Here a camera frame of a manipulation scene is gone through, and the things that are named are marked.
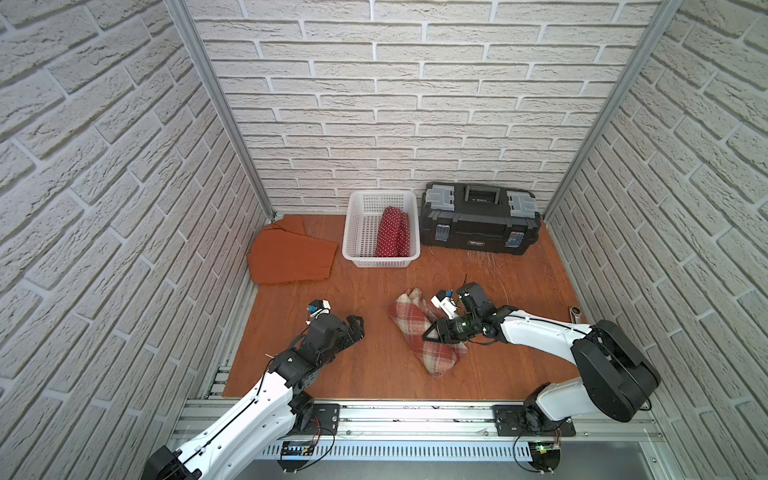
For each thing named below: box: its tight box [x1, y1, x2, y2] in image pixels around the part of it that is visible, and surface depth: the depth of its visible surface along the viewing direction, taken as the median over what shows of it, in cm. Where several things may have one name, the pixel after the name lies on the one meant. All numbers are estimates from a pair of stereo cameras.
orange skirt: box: [248, 214, 345, 284], surface depth 111 cm
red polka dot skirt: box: [376, 206, 410, 257], surface depth 109 cm
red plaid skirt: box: [387, 288, 469, 377], surface depth 83 cm
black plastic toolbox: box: [419, 182, 541, 255], surface depth 101 cm
